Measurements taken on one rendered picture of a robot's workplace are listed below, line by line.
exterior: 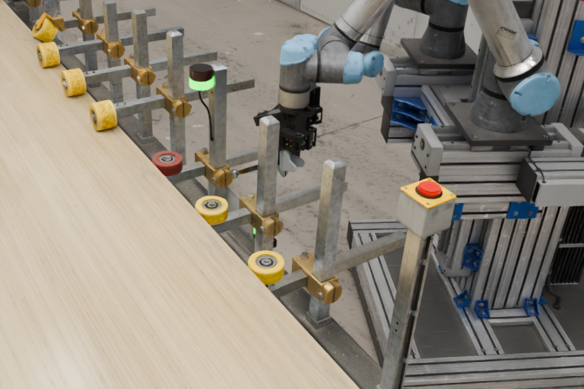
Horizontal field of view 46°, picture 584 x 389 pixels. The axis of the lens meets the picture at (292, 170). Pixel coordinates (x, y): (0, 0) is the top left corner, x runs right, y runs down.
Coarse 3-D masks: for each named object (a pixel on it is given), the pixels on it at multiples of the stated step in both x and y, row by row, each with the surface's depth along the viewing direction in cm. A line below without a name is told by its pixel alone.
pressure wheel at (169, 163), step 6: (156, 156) 186; (162, 156) 186; (168, 156) 185; (174, 156) 187; (180, 156) 186; (156, 162) 183; (162, 162) 183; (168, 162) 183; (174, 162) 183; (180, 162) 184; (162, 168) 182; (168, 168) 182; (174, 168) 183; (180, 168) 185; (168, 174) 183; (174, 174) 184
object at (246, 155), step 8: (232, 152) 199; (240, 152) 199; (248, 152) 200; (256, 152) 200; (232, 160) 197; (240, 160) 198; (248, 160) 200; (184, 168) 190; (192, 168) 190; (200, 168) 191; (168, 176) 186; (176, 176) 188; (184, 176) 190; (192, 176) 191
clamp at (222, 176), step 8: (200, 152) 196; (200, 160) 194; (208, 160) 193; (208, 168) 191; (216, 168) 189; (224, 168) 189; (208, 176) 192; (216, 176) 188; (224, 176) 188; (232, 176) 190; (216, 184) 191; (224, 184) 190
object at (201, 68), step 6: (192, 66) 173; (198, 66) 174; (204, 66) 174; (210, 66) 174; (198, 90) 175; (210, 90) 178; (210, 120) 182; (210, 126) 183; (210, 132) 184; (210, 138) 185
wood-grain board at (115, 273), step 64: (0, 0) 286; (0, 64) 232; (0, 128) 195; (64, 128) 197; (0, 192) 168; (64, 192) 170; (128, 192) 171; (0, 256) 148; (64, 256) 149; (128, 256) 150; (192, 256) 152; (0, 320) 132; (64, 320) 133; (128, 320) 134; (192, 320) 135; (256, 320) 136; (0, 384) 119; (64, 384) 120; (128, 384) 121; (192, 384) 122; (256, 384) 122; (320, 384) 123
